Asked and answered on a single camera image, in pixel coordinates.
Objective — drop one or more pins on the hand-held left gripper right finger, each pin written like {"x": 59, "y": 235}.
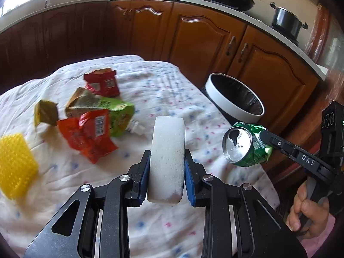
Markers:
{"x": 189, "y": 185}

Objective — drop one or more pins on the orange red foil packet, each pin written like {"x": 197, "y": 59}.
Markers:
{"x": 86, "y": 137}

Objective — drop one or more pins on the torn tan paper carton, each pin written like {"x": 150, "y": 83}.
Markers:
{"x": 80, "y": 100}

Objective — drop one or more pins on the steel stock pot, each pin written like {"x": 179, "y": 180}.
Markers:
{"x": 287, "y": 20}

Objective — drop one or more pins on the green foil packet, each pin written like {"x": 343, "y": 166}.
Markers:
{"x": 121, "y": 113}

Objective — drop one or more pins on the person's right forearm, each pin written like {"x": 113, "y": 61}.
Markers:
{"x": 319, "y": 247}

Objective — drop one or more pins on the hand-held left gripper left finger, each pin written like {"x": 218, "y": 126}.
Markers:
{"x": 143, "y": 177}

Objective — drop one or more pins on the wooden lower cabinets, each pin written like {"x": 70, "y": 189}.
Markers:
{"x": 201, "y": 37}

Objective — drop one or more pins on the light stone countertop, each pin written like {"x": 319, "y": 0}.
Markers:
{"x": 188, "y": 0}

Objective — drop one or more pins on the person's right hand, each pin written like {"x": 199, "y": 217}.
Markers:
{"x": 309, "y": 217}

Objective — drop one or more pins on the white sponge block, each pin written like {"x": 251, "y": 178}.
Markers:
{"x": 166, "y": 153}

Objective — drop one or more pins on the small white paper scrap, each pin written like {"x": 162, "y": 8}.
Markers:
{"x": 136, "y": 127}

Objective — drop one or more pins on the white rimmed trash bin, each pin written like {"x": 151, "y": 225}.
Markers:
{"x": 228, "y": 104}

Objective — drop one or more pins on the crushed green can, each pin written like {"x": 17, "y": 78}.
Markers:
{"x": 242, "y": 145}

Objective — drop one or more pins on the yellow olive wrapper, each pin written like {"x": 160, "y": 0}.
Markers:
{"x": 45, "y": 111}

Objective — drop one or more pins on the red snack wrapper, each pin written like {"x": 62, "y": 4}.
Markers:
{"x": 103, "y": 82}

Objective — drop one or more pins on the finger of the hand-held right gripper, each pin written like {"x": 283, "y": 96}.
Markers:
{"x": 290, "y": 150}

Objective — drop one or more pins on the white printed tablecloth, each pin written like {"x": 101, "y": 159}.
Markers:
{"x": 188, "y": 99}

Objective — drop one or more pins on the yellow spiky foam net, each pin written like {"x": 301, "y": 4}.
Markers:
{"x": 16, "y": 164}

